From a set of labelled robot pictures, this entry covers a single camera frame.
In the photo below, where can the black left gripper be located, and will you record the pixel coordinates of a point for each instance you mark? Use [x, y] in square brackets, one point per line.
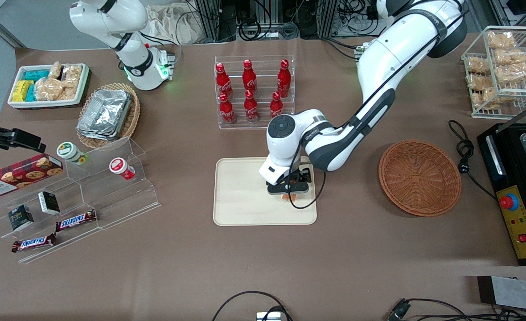
[302, 175]

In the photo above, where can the plastic-wrapped triangle sandwich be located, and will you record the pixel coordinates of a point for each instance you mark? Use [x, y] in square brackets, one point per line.
[288, 197]

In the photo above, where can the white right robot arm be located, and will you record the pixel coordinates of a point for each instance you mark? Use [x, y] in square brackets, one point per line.
[138, 67]

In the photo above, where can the cream plastic tray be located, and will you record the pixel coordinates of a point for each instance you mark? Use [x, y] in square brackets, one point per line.
[240, 196]

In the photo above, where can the oval light wicker basket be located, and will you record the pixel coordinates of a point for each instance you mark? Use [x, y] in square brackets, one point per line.
[131, 120]

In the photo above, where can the round brown wicker basket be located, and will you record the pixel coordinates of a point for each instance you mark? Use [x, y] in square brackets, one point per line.
[419, 178]

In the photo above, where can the red tartan cookie box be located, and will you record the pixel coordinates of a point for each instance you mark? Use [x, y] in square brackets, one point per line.
[18, 176]

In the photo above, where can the yellow snack packet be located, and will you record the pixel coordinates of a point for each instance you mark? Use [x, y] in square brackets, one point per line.
[21, 90]

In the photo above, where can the teal snack packet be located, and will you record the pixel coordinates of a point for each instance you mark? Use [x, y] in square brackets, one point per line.
[30, 92]
[35, 75]

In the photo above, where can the green-lidded white cup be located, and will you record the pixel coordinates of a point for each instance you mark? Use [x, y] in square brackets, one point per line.
[70, 151]

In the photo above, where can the clear rice cracker bag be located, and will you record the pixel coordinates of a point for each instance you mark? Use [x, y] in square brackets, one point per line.
[48, 89]
[55, 70]
[72, 76]

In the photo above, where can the white rectangular snack bin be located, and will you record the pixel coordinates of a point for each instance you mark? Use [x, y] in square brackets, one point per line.
[73, 103]

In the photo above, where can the small black carton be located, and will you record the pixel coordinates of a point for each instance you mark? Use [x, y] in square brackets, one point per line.
[49, 203]
[20, 217]

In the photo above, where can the clear acrylic bottle rack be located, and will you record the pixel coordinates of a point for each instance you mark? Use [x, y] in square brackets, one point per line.
[254, 125]

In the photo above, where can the red cola bottle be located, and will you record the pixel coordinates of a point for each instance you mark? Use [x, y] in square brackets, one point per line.
[284, 80]
[251, 109]
[223, 82]
[276, 107]
[226, 111]
[249, 78]

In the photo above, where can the stacked aluminium foil containers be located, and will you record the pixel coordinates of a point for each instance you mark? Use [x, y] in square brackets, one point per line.
[104, 113]

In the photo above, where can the brown Snickers bar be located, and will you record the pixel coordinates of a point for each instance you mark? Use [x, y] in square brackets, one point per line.
[76, 220]
[33, 243]

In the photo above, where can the red-lidded white cup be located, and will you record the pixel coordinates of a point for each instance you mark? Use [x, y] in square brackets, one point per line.
[120, 167]

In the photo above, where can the clear acrylic step shelf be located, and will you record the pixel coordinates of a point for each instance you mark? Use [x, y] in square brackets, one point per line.
[111, 196]

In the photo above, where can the silver connector box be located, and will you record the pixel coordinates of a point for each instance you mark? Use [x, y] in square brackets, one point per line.
[269, 316]

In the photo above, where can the beige cloth bag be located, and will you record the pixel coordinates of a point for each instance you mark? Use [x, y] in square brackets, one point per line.
[174, 24]

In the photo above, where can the clear fried snack bag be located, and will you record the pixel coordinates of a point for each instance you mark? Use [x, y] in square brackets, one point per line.
[478, 64]
[510, 56]
[479, 81]
[490, 98]
[512, 72]
[501, 40]

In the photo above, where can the black appliance with yellow panel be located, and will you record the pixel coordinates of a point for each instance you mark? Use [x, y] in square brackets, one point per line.
[521, 223]

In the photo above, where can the grey flat block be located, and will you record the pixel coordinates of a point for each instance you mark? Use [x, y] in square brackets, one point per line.
[512, 292]

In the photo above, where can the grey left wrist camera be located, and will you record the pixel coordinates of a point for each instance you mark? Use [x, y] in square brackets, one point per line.
[269, 171]

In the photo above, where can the aluminium frame post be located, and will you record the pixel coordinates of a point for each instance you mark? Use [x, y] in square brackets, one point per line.
[209, 20]
[330, 18]

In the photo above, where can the aluminium frame rail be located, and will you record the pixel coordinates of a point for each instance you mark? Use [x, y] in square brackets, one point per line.
[503, 11]

